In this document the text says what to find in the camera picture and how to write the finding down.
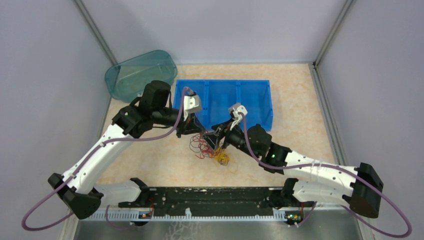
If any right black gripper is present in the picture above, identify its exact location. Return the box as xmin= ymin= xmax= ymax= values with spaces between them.
xmin=201 ymin=116 xmax=260 ymax=159

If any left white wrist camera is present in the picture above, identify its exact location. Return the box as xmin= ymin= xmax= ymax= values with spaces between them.
xmin=183 ymin=88 xmax=203 ymax=115

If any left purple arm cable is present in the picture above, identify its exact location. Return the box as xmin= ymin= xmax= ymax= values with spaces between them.
xmin=21 ymin=86 xmax=195 ymax=232

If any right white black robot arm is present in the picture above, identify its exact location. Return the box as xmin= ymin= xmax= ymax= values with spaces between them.
xmin=202 ymin=121 xmax=384 ymax=219

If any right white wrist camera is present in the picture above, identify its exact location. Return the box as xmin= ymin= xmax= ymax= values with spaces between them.
xmin=228 ymin=102 xmax=248 ymax=130

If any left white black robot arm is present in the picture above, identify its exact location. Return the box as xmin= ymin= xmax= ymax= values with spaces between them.
xmin=48 ymin=80 xmax=205 ymax=220

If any white slotted cable duct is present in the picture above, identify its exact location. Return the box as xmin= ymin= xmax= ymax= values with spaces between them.
xmin=84 ymin=207 xmax=288 ymax=222

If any teal transparent plastic tub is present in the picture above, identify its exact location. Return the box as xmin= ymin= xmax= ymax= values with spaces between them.
xmin=104 ymin=50 xmax=178 ymax=103

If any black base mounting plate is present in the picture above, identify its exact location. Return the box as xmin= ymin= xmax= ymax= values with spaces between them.
xmin=133 ymin=187 xmax=313 ymax=217

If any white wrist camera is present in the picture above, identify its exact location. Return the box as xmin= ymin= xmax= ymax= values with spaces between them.
xmin=183 ymin=88 xmax=203 ymax=115
xmin=228 ymin=102 xmax=248 ymax=130

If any aluminium frame rail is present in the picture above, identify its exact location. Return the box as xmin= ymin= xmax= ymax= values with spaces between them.
xmin=68 ymin=187 xmax=369 ymax=212

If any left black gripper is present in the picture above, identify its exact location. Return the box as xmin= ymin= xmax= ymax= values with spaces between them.
xmin=153 ymin=106 xmax=206 ymax=138

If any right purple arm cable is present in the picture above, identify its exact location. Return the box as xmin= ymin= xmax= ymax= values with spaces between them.
xmin=238 ymin=111 xmax=413 ymax=239

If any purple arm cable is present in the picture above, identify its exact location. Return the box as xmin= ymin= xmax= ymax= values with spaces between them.
xmin=238 ymin=111 xmax=413 ymax=239
xmin=21 ymin=86 xmax=195 ymax=232

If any colourful wire bundle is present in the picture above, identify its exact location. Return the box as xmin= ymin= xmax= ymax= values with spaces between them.
xmin=188 ymin=132 xmax=239 ymax=175

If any blue three-compartment plastic bin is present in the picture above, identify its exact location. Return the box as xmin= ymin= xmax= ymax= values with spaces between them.
xmin=172 ymin=79 xmax=274 ymax=132

